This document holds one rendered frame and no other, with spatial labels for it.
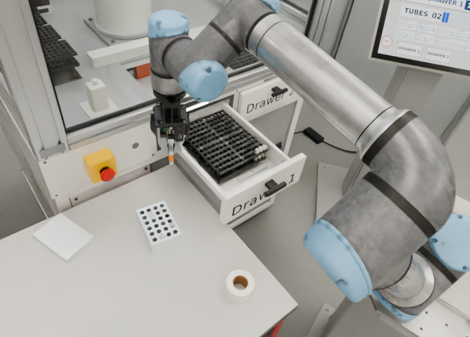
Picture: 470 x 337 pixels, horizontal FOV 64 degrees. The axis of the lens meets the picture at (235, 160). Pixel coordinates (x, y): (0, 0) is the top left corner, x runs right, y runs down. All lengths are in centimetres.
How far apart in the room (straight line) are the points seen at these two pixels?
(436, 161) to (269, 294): 60
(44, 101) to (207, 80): 43
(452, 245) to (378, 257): 41
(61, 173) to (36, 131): 16
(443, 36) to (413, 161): 120
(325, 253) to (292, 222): 159
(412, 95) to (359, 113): 130
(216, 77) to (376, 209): 33
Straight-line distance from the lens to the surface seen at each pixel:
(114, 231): 109
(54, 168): 107
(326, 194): 224
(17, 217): 220
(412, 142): 53
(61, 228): 110
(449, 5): 173
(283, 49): 61
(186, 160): 108
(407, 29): 165
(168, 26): 71
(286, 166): 104
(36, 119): 96
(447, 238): 91
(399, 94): 183
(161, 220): 105
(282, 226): 207
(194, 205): 112
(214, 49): 65
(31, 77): 90
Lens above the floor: 165
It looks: 45 degrees down
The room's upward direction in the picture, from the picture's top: 9 degrees clockwise
